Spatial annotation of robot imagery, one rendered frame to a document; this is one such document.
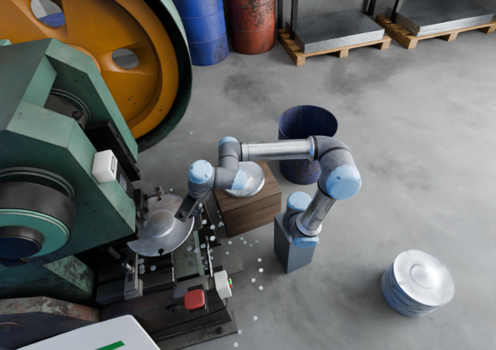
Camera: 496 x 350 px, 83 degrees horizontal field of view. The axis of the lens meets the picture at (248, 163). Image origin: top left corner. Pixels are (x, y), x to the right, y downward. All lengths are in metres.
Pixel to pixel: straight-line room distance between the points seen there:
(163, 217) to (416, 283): 1.33
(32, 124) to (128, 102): 0.62
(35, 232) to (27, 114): 0.24
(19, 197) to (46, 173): 0.08
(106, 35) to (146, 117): 0.34
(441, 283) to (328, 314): 0.61
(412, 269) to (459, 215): 0.78
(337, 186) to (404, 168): 1.64
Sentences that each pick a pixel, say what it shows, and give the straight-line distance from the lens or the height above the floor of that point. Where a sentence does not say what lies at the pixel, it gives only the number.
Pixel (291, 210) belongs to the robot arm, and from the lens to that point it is 1.36.
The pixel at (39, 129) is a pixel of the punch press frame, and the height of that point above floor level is 1.47.
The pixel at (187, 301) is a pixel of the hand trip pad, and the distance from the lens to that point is 1.13.
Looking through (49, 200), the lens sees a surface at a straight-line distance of 0.68.
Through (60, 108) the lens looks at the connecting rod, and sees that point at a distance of 0.85.
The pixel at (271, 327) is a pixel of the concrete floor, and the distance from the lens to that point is 1.84.
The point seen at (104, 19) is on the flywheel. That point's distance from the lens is 1.12.
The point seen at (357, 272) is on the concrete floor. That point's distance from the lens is 2.00.
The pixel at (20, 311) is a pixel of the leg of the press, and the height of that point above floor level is 0.87.
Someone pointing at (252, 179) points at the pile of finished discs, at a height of 0.38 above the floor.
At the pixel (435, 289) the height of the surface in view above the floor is 0.24.
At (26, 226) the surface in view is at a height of 1.36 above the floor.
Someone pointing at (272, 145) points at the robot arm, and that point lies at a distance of 1.03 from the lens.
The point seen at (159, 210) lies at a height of 0.78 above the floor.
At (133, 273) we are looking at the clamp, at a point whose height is 0.76.
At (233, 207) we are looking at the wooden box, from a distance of 1.74.
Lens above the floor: 1.81
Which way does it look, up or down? 49 degrees down
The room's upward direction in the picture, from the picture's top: 6 degrees counter-clockwise
